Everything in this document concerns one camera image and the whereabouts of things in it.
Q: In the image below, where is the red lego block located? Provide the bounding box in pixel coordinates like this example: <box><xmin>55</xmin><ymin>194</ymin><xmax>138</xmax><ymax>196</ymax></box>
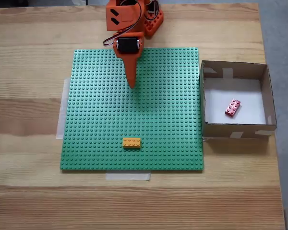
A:
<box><xmin>225</xmin><ymin>98</ymin><xmax>242</xmax><ymax>118</ymax></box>

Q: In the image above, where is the green lego baseplate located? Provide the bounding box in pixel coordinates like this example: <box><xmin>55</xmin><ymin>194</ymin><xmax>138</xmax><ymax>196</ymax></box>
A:
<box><xmin>59</xmin><ymin>47</ymin><xmax>205</xmax><ymax>173</ymax></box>

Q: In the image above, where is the yellow lego block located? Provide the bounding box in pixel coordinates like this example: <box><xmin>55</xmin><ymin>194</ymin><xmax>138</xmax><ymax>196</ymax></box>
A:
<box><xmin>122</xmin><ymin>138</ymin><xmax>142</xmax><ymax>149</ymax></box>

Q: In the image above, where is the brown cardboard box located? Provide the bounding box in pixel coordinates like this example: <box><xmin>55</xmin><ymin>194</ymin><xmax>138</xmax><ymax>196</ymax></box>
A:
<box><xmin>199</xmin><ymin>60</ymin><xmax>278</xmax><ymax>139</ymax></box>

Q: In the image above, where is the white paper box liner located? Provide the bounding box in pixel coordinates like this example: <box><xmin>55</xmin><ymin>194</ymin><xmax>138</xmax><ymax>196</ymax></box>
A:
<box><xmin>203</xmin><ymin>78</ymin><xmax>266</xmax><ymax>125</ymax></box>

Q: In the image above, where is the long masking tape strip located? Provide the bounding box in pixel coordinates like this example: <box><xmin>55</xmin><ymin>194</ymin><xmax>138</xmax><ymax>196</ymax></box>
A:
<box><xmin>55</xmin><ymin>78</ymin><xmax>72</xmax><ymax>140</ymax></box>

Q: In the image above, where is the short masking tape strip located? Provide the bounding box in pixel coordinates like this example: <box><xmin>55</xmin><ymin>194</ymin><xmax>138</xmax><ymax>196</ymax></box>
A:
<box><xmin>105</xmin><ymin>171</ymin><xmax>151</xmax><ymax>182</ymax></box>

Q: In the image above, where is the gripper servo cable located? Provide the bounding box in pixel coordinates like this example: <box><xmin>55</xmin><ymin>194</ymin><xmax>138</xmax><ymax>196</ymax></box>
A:
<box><xmin>103</xmin><ymin>0</ymin><xmax>143</xmax><ymax>47</ymax></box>

